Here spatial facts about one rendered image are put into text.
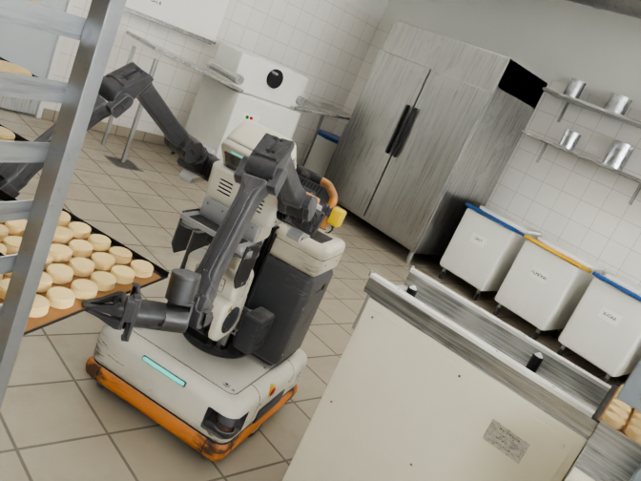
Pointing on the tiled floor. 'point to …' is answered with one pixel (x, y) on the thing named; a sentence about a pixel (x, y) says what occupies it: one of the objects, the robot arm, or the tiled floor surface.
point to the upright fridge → (430, 135)
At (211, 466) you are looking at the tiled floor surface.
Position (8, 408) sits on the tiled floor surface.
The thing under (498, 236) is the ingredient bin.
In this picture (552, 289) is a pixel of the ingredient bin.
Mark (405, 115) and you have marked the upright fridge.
